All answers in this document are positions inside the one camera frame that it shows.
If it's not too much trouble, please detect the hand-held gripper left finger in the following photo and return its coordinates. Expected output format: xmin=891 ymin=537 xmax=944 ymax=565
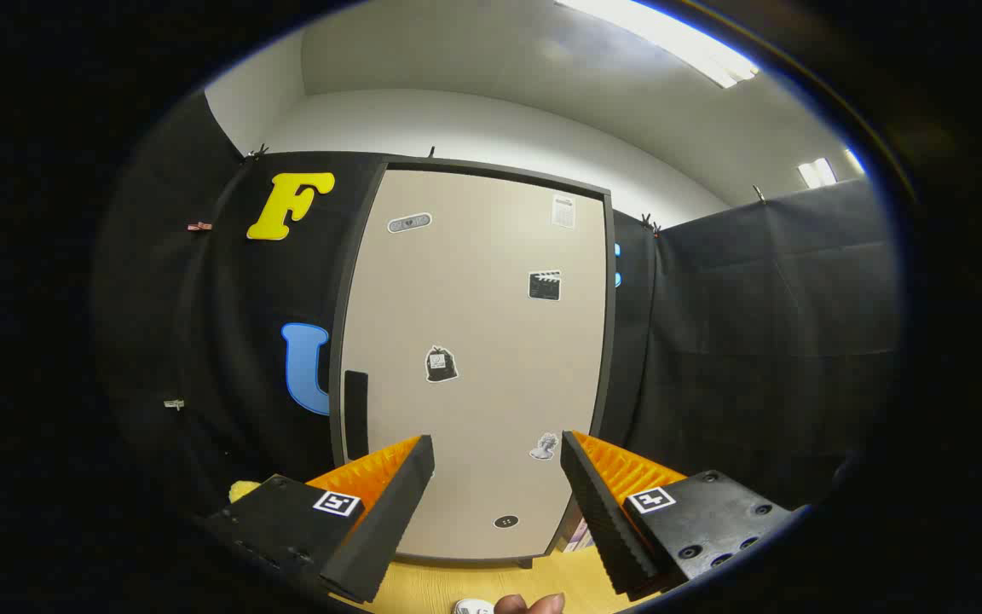
xmin=205 ymin=435 xmax=436 ymax=606

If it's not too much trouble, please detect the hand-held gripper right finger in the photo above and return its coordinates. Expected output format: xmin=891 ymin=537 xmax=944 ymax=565
xmin=559 ymin=431 xmax=799 ymax=598

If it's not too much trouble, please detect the black door handle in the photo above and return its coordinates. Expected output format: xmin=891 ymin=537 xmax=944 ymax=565
xmin=344 ymin=370 xmax=370 ymax=461

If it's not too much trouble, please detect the dark grey shoe cabinet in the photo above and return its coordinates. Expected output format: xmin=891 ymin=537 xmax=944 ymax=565
xmin=329 ymin=156 xmax=617 ymax=570

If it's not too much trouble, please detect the white purple carton box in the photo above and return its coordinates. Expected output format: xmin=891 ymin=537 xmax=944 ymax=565
xmin=561 ymin=516 xmax=596 ymax=553

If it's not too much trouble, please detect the black backdrop cloth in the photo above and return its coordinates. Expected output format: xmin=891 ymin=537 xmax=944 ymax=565
xmin=90 ymin=90 xmax=901 ymax=530

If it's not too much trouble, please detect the long ceiling light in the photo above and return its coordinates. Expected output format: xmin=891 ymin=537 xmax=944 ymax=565
xmin=555 ymin=0 xmax=760 ymax=90

